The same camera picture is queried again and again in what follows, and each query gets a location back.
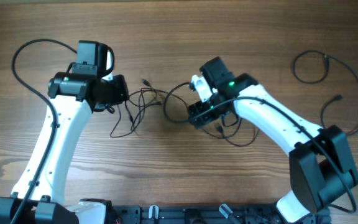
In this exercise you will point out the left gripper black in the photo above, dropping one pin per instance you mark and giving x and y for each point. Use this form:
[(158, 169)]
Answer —
[(122, 94)]

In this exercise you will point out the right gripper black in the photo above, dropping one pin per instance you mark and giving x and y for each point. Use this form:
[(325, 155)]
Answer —
[(199, 111)]

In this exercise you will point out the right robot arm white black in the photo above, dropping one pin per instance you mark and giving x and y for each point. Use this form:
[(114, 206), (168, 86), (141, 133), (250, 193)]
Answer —
[(224, 82)]

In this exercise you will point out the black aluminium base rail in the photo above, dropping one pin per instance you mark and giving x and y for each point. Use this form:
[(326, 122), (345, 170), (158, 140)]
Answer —
[(248, 214)]

